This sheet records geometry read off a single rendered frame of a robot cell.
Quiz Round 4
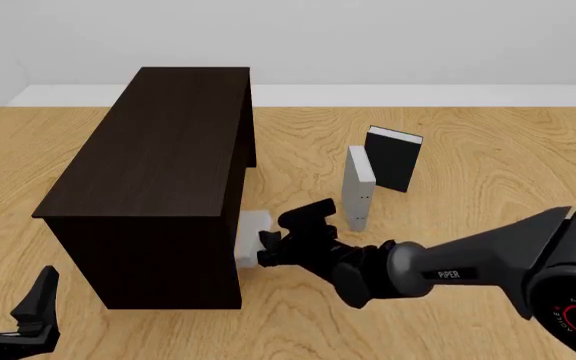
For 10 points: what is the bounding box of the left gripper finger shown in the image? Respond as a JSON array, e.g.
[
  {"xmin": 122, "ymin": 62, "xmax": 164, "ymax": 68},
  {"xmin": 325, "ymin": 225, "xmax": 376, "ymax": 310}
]
[{"xmin": 9, "ymin": 264, "xmax": 61, "ymax": 335}]

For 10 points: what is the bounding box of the black book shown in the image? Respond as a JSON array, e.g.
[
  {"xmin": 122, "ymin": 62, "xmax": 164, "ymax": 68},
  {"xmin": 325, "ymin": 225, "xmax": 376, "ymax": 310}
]
[{"xmin": 364, "ymin": 125, "xmax": 425, "ymax": 194}]

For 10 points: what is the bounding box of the white book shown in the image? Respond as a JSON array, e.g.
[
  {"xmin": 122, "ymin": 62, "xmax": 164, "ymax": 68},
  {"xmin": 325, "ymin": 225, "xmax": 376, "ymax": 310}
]
[{"xmin": 234, "ymin": 209, "xmax": 273, "ymax": 270}]

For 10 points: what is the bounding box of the grey book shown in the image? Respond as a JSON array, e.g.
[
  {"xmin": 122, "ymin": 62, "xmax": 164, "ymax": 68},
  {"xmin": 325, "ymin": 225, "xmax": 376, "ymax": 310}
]
[{"xmin": 341, "ymin": 144, "xmax": 377, "ymax": 233}]

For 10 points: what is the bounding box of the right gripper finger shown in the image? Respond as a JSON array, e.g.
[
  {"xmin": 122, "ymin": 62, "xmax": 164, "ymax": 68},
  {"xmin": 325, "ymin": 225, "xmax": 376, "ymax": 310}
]
[
  {"xmin": 256, "ymin": 248, "xmax": 282, "ymax": 269},
  {"xmin": 258, "ymin": 229, "xmax": 283, "ymax": 250}
]

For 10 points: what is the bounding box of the dark wooden cabinet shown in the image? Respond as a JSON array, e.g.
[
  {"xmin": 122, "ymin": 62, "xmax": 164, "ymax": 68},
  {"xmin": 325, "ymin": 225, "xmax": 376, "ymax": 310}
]
[{"xmin": 31, "ymin": 66, "xmax": 258, "ymax": 311}]

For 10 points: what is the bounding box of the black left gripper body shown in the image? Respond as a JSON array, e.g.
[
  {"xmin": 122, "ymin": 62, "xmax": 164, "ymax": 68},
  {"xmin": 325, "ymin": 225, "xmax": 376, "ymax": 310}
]
[{"xmin": 0, "ymin": 324, "xmax": 62, "ymax": 360}]

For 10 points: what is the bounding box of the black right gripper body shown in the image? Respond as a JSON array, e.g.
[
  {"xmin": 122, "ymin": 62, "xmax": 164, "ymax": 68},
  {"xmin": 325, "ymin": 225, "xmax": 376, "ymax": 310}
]
[{"xmin": 266, "ymin": 223, "xmax": 349, "ymax": 278}]

